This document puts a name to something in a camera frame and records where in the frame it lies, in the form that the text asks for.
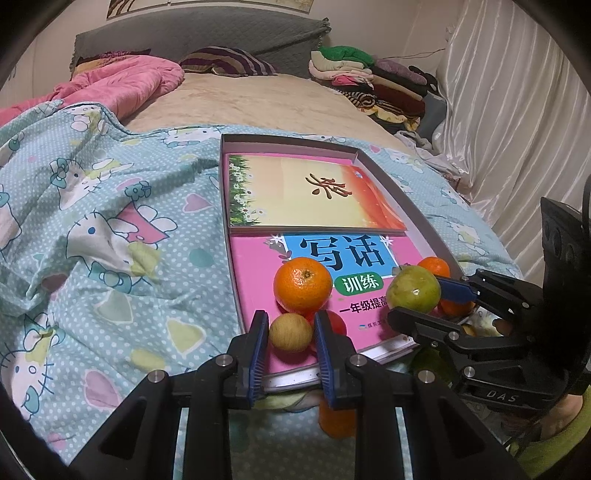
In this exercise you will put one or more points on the person's right hand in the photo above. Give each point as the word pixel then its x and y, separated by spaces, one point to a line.
pixel 503 326

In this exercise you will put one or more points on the medium orange tangerine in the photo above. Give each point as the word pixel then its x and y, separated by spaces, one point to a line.
pixel 339 422

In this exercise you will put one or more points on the large orange tangerine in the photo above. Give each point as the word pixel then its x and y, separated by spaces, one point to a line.
pixel 302 286

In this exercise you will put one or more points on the purple striped pillow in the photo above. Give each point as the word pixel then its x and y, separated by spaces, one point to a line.
pixel 226 60

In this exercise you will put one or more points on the small orange tangerine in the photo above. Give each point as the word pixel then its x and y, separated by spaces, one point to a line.
pixel 434 267
pixel 455 308

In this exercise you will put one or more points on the grey headboard cover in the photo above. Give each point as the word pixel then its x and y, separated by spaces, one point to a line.
pixel 184 34

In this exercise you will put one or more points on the person's right forearm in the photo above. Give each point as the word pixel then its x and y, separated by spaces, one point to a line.
pixel 563 447

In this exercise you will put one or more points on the pink quilt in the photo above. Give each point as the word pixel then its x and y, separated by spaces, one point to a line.
pixel 138 78

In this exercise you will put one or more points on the red tomato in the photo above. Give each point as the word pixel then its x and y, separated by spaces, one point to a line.
pixel 340 325

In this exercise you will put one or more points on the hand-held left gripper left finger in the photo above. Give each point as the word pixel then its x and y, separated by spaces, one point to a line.
pixel 257 369

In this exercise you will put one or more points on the blue cat print blanket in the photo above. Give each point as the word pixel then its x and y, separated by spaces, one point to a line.
pixel 115 300

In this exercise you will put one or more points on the beige bed sheet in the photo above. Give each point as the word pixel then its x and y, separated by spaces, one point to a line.
pixel 258 101

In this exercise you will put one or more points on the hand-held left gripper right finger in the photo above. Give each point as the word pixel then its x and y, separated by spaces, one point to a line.
pixel 325 369

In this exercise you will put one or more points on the pink and blue book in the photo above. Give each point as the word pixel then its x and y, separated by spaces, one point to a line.
pixel 249 277

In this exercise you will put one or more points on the grey cardboard box tray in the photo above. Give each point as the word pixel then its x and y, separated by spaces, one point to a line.
pixel 295 142

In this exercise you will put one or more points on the yellow and maroon pillow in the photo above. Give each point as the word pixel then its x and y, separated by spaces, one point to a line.
pixel 106 56

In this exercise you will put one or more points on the landscape painting panel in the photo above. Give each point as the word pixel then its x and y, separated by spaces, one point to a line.
pixel 300 4

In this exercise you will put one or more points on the cream and orange book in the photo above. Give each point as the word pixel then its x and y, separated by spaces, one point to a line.
pixel 277 194

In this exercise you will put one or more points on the flower branch painting panel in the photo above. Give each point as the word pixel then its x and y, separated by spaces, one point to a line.
pixel 134 7

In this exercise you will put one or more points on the grey cushion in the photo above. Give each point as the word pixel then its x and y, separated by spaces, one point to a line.
pixel 434 115

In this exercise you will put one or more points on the white crumpled cloth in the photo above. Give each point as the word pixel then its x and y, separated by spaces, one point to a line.
pixel 418 138

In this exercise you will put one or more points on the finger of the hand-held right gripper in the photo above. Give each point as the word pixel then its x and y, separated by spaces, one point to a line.
pixel 455 286
pixel 415 325

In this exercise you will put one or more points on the pile of folded clothes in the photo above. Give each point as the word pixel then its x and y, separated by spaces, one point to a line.
pixel 392 92

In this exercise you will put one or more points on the white satin curtain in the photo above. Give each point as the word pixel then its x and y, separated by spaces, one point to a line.
pixel 508 115

